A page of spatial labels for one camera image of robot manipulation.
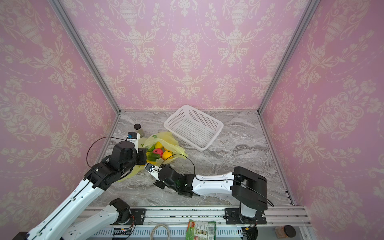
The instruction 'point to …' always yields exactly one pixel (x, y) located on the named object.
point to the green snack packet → (199, 230)
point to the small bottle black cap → (137, 126)
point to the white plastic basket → (198, 128)
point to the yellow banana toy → (166, 154)
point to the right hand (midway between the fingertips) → (154, 169)
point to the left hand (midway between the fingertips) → (147, 150)
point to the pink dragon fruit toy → (158, 151)
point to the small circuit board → (121, 231)
